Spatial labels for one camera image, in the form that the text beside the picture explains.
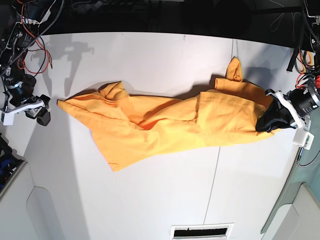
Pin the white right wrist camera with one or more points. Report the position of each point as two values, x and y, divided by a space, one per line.
7 118

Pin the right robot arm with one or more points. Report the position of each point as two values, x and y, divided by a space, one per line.
22 25

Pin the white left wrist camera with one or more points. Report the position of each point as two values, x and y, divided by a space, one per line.
303 139

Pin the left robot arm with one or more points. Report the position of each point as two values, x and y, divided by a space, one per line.
309 40

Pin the orange handled scissors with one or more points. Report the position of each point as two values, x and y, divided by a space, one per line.
304 62

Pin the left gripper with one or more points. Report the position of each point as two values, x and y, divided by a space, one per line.
291 110

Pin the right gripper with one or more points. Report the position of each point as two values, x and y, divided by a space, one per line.
19 98

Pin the yellow t-shirt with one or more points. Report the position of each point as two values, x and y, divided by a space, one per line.
129 128

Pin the blue clutter at left edge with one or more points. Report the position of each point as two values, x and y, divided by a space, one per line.
7 163

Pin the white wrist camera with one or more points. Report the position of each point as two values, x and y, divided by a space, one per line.
7 118
303 139

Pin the table cable slot grommet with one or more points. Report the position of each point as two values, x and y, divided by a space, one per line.
220 231

